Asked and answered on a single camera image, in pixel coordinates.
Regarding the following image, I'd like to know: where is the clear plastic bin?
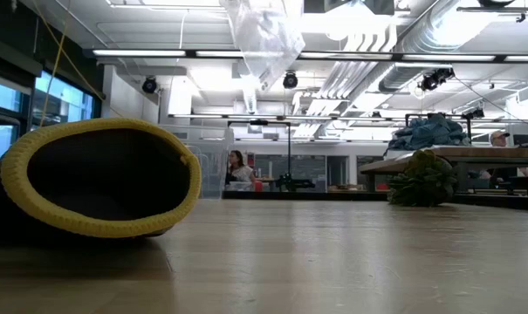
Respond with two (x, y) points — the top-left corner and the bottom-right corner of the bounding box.
(157, 123), (236, 201)

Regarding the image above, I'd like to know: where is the clear plastic bag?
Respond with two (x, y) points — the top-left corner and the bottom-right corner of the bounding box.
(222, 0), (306, 92)

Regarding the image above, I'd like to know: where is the person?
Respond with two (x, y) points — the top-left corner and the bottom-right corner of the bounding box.
(225, 150), (258, 193)
(481, 129), (528, 181)

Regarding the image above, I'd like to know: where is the grey printed glove yellow cuff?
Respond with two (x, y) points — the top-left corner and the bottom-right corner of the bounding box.
(0, 116), (202, 248)

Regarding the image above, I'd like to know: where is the small green potted plant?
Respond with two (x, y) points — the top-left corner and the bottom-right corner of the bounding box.
(386, 149), (459, 208)

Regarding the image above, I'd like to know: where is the blue cloth pile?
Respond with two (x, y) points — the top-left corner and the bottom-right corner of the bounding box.
(386, 113), (470, 153)

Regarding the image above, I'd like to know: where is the wooden workbench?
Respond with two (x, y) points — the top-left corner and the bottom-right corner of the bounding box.
(358, 145), (528, 195)

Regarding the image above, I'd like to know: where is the small black ceiling camera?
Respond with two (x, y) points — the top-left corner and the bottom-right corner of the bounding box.
(461, 106), (486, 120)

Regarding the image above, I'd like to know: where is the thin yellow hanging cord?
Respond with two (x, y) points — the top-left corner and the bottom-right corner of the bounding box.
(30, 0), (106, 128)

